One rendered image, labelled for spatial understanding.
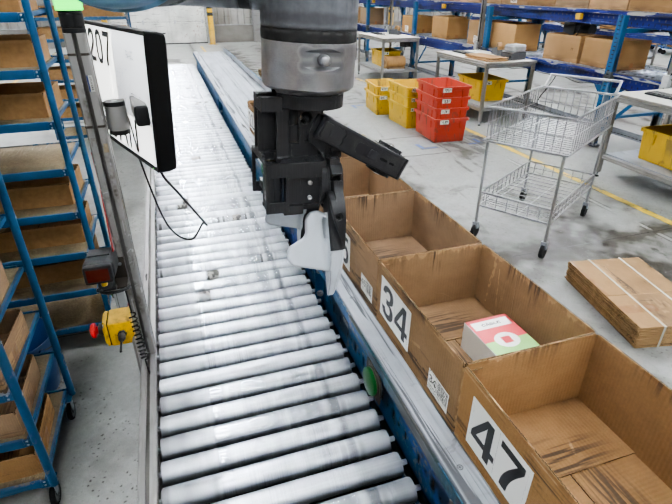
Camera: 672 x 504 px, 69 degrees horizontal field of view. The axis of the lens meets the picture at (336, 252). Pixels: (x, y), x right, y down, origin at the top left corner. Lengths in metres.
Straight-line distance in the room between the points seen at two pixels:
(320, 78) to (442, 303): 0.96
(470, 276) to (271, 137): 0.93
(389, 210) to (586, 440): 0.88
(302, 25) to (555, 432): 0.86
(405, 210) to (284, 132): 1.17
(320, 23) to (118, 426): 2.10
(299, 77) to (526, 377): 0.74
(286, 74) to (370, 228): 1.17
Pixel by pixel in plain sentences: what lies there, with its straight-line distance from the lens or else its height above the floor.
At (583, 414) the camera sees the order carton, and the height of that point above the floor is 0.89.
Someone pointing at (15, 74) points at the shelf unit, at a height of 1.33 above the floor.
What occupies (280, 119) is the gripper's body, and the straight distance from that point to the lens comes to 0.49.
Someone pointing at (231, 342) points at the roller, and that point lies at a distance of 1.45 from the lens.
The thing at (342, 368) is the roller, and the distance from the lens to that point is 1.34.
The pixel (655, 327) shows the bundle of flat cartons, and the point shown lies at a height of 0.13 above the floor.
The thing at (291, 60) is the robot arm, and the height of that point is 1.57.
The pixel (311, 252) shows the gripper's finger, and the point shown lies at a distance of 0.51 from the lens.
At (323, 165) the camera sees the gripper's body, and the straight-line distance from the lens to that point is 0.50.
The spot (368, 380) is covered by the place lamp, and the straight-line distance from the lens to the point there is 1.18.
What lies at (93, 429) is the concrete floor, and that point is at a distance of 2.41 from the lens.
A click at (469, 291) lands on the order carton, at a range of 1.38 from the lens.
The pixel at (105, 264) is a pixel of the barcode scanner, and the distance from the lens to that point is 1.20.
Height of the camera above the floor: 1.63
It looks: 29 degrees down
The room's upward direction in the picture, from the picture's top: straight up
